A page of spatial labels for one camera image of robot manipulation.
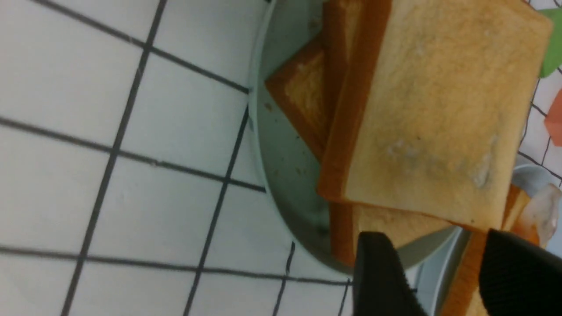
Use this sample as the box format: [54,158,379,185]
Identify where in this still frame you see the green plate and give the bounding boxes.
[250,0,456,275]

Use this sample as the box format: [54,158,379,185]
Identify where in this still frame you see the toast slice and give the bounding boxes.
[265,36,333,161]
[317,0,554,232]
[322,0,451,266]
[440,185,530,316]

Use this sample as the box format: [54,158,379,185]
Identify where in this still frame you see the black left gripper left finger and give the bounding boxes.
[353,232,427,316]

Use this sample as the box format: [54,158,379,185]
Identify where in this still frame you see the green cube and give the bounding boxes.
[538,7,562,78]

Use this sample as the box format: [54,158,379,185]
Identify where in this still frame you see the orange cube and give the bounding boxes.
[544,89,562,147]

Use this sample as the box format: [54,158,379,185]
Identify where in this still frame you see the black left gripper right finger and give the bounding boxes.
[479,230,562,316]

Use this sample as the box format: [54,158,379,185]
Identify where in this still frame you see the light blue plate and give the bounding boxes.
[416,157,561,316]

